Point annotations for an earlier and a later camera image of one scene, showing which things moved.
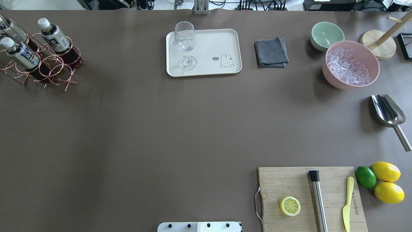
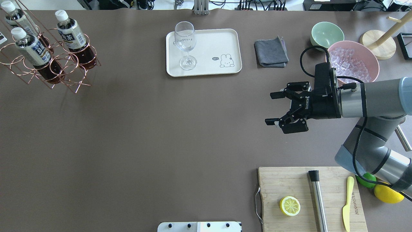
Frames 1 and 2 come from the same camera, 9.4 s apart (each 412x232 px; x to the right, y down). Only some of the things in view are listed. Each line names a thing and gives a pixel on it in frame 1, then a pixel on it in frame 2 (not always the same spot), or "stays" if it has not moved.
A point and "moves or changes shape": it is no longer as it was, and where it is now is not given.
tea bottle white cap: [20, 55] → [32, 53]
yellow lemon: [389, 192] stays
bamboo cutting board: [276, 183] stays
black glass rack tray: [405, 41] stays
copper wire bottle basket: [50, 61] moves or changes shape
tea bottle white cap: [59, 43] → [71, 36]
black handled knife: [319, 200] stays
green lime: [365, 177] stays
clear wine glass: [185, 38] stays
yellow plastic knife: [346, 210] stays
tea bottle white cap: [8, 28] → [15, 18]
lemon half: [290, 206] stays
